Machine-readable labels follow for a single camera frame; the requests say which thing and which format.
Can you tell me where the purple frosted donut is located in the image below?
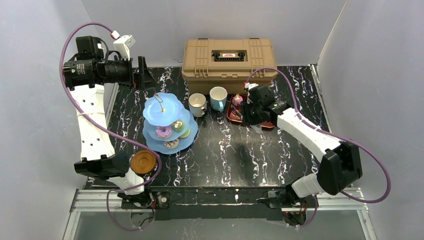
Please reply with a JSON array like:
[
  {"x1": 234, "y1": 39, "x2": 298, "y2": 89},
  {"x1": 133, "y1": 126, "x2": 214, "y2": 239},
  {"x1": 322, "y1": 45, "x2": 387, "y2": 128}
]
[{"x1": 155, "y1": 125, "x2": 173, "y2": 139}]

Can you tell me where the aluminium frame rail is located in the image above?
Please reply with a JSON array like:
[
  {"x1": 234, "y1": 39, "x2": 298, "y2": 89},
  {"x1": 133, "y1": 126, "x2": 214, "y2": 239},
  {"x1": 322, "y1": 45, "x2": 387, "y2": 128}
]
[{"x1": 70, "y1": 188, "x2": 368, "y2": 212}]

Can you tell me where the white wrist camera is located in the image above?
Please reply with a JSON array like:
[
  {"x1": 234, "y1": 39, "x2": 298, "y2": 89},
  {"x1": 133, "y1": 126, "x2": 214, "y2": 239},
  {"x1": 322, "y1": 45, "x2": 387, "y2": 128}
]
[
  {"x1": 113, "y1": 35, "x2": 136, "y2": 60},
  {"x1": 243, "y1": 82, "x2": 259, "y2": 92}
]

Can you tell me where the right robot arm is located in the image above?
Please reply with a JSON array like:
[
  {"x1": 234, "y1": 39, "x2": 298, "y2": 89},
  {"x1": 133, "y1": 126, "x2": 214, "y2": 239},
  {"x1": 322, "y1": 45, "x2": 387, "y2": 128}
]
[{"x1": 241, "y1": 83, "x2": 363, "y2": 199}]

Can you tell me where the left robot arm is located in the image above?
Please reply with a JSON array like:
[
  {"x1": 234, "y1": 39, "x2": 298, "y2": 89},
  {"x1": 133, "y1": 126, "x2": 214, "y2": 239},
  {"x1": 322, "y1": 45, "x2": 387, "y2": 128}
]
[{"x1": 61, "y1": 35, "x2": 153, "y2": 196}]

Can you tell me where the light blue mug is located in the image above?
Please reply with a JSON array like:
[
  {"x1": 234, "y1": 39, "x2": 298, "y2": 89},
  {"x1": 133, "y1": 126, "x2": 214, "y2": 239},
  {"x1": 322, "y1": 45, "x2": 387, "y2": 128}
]
[{"x1": 209, "y1": 86, "x2": 228, "y2": 112}]

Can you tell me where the brown wooden coaster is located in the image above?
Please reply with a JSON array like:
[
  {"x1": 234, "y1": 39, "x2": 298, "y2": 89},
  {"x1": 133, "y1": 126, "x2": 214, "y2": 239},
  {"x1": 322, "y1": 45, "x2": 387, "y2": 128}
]
[{"x1": 130, "y1": 150, "x2": 157, "y2": 175}]

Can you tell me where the blue three-tier cake stand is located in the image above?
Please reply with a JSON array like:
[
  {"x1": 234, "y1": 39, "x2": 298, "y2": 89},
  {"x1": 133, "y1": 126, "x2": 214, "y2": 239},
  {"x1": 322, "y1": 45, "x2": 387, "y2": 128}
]
[{"x1": 142, "y1": 92, "x2": 198, "y2": 155}]

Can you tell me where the chocolate sprinkle donut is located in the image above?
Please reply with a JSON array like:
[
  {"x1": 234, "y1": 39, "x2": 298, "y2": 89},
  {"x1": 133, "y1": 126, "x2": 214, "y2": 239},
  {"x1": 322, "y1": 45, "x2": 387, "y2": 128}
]
[{"x1": 163, "y1": 138, "x2": 180, "y2": 150}]

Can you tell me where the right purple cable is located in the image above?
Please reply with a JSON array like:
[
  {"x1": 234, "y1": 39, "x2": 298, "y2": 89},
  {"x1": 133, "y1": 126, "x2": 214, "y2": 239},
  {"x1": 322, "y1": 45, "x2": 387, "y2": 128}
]
[{"x1": 245, "y1": 67, "x2": 392, "y2": 229}]

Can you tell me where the pink cupcake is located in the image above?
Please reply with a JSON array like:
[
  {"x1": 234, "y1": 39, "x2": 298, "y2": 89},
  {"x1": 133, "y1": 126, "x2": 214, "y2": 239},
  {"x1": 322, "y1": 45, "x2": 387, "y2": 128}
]
[{"x1": 231, "y1": 93, "x2": 243, "y2": 107}]

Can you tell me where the green frosted donut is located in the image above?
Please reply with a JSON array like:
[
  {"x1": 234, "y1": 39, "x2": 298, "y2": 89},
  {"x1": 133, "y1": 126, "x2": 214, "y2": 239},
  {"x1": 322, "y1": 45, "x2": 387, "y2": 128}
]
[{"x1": 179, "y1": 128, "x2": 191, "y2": 139}]

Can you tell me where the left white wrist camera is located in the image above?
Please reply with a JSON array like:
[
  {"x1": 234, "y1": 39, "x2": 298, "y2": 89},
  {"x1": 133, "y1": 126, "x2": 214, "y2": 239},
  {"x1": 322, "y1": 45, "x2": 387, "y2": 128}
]
[{"x1": 113, "y1": 35, "x2": 136, "y2": 60}]

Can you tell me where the pink round pastry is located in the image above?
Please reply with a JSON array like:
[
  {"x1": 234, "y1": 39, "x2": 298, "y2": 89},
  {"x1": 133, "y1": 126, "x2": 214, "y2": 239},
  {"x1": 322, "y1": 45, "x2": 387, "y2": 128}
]
[{"x1": 230, "y1": 110, "x2": 243, "y2": 122}]

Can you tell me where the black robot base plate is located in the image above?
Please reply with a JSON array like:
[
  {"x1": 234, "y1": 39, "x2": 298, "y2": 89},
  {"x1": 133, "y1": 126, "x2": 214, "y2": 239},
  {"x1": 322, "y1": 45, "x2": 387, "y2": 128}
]
[{"x1": 145, "y1": 185, "x2": 319, "y2": 222}]

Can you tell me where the tan plastic toolbox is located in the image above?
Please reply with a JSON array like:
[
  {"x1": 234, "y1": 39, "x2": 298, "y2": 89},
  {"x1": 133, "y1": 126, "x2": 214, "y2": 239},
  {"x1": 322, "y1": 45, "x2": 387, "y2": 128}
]
[{"x1": 181, "y1": 38, "x2": 277, "y2": 95}]

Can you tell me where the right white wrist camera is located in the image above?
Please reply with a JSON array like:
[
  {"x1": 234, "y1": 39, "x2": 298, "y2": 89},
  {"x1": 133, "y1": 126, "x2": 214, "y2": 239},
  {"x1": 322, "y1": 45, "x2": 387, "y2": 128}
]
[{"x1": 243, "y1": 82, "x2": 259, "y2": 92}]

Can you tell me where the green kiwi tart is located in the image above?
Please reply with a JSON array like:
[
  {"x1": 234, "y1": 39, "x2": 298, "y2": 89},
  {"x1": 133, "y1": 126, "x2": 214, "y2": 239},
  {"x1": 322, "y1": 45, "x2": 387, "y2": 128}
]
[{"x1": 171, "y1": 119, "x2": 186, "y2": 133}]

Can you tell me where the white mug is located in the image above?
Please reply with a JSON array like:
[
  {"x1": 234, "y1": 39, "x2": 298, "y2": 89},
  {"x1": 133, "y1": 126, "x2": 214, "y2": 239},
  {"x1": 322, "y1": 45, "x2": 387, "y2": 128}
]
[{"x1": 188, "y1": 93, "x2": 207, "y2": 118}]

